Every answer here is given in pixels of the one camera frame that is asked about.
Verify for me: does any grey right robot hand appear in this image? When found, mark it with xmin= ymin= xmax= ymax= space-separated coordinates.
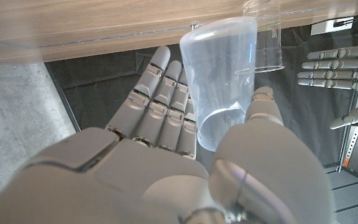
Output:
xmin=0 ymin=45 xmax=337 ymax=224

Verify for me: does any clear plastic measuring cup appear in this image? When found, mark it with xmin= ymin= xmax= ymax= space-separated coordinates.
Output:
xmin=179 ymin=16 xmax=258 ymax=152

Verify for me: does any clear glass beaker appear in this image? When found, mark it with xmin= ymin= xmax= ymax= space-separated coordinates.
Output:
xmin=242 ymin=0 xmax=285 ymax=74

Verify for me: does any wooden table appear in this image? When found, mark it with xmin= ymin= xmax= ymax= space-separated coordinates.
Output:
xmin=0 ymin=1 xmax=358 ymax=50

